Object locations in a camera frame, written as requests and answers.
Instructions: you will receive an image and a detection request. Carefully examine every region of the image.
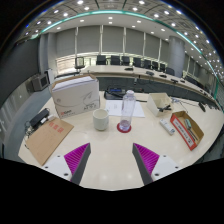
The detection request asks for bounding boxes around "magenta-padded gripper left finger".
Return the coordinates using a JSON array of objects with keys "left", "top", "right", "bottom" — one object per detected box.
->
[{"left": 42, "top": 142, "right": 92, "bottom": 186}]

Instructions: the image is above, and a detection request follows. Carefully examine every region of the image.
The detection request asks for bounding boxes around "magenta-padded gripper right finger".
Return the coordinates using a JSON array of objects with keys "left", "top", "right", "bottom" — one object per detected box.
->
[{"left": 132, "top": 142, "right": 184, "bottom": 186}]

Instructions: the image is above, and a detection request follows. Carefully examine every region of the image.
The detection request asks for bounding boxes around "clear plastic water bottle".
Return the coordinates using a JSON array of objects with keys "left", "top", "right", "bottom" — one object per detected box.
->
[{"left": 118, "top": 89, "right": 137, "bottom": 132}]

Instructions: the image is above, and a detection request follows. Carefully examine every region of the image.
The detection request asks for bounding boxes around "flat round red coaster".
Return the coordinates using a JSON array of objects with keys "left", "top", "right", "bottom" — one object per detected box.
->
[{"left": 116, "top": 122, "right": 132, "bottom": 134}]

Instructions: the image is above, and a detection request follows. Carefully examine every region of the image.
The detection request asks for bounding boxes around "brown paper envelope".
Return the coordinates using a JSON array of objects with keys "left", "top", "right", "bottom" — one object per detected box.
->
[{"left": 25, "top": 117, "right": 75, "bottom": 167}]

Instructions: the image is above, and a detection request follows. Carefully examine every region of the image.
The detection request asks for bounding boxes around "white ceramic mug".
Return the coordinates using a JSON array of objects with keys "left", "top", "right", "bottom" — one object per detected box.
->
[{"left": 92, "top": 108, "right": 110, "bottom": 132}]

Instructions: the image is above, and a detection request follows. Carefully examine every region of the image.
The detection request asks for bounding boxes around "open brown cardboard box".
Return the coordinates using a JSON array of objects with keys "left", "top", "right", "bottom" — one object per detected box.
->
[{"left": 169, "top": 110, "right": 205, "bottom": 152}]

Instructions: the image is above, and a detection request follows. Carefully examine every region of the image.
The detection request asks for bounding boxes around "black marker pen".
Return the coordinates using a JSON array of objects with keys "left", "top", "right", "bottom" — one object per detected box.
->
[{"left": 158, "top": 104, "right": 173, "bottom": 113}]

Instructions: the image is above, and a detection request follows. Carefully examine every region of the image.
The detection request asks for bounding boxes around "small teal tool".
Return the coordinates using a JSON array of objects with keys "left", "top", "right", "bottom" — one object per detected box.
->
[{"left": 184, "top": 118, "right": 193, "bottom": 130}]

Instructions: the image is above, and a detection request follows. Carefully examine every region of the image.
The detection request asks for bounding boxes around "black power adapter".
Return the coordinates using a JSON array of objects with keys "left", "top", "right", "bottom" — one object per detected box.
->
[{"left": 28, "top": 107, "right": 51, "bottom": 129}]

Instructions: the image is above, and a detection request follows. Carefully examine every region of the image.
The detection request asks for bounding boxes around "open white cardboard box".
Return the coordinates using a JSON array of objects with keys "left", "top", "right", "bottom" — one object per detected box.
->
[{"left": 146, "top": 92, "right": 173, "bottom": 118}]

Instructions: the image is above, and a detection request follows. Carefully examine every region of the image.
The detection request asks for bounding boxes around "white paper ream box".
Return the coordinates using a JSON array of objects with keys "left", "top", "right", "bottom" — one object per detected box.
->
[{"left": 49, "top": 74, "right": 101, "bottom": 119}]

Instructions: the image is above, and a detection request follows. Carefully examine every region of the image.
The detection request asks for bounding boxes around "white printed paper sheet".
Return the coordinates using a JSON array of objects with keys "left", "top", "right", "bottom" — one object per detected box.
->
[{"left": 105, "top": 99, "right": 146, "bottom": 119}]

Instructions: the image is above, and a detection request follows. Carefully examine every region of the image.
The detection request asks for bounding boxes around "black desk device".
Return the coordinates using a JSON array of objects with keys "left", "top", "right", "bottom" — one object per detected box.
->
[{"left": 103, "top": 85, "right": 127, "bottom": 100}]

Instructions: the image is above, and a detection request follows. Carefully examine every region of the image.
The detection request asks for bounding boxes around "black desk microphone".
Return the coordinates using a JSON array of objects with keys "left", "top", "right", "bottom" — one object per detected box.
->
[{"left": 198, "top": 101, "right": 207, "bottom": 113}]

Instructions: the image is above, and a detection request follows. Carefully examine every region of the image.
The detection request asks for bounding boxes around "grey box monitor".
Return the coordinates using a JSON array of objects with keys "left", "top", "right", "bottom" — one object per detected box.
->
[{"left": 31, "top": 73, "right": 51, "bottom": 93}]

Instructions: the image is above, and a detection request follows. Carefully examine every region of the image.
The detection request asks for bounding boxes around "long curved conference desk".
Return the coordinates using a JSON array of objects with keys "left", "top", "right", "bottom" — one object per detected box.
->
[{"left": 79, "top": 64, "right": 221, "bottom": 108}]

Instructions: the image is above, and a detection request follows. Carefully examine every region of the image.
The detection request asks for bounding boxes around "row of black office chairs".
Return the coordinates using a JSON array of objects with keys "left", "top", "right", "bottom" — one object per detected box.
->
[{"left": 74, "top": 54, "right": 201, "bottom": 86}]

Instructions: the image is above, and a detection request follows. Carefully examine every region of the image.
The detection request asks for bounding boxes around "group of ceiling lights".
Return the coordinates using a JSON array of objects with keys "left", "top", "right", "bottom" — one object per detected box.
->
[{"left": 19, "top": 0, "right": 224, "bottom": 84}]

